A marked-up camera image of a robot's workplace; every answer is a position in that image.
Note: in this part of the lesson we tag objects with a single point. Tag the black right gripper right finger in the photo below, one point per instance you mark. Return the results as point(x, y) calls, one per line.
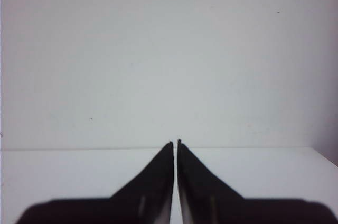
point(204, 198)

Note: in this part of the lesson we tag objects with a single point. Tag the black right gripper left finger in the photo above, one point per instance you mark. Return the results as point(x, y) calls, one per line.
point(147, 198)

